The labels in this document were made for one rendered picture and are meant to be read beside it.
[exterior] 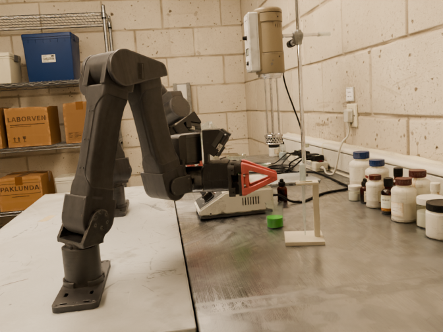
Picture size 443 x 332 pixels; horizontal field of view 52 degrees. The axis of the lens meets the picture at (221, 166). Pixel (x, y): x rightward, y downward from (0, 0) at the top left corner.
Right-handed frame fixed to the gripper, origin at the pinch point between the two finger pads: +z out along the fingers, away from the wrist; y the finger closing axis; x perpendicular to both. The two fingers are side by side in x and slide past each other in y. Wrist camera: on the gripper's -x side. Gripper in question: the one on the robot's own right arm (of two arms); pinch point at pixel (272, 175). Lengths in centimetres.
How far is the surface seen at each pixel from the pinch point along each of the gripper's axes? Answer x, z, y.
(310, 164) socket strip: 11, 18, 93
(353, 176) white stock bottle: 7.8, 24.3, 39.7
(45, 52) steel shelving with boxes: -60, -145, 211
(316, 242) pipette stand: 13.3, 7.9, -4.7
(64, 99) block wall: -29, -149, 244
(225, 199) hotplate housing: 9.0, -12.2, 20.6
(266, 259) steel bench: 14.1, -2.2, -11.8
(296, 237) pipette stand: 13.2, 4.2, -1.3
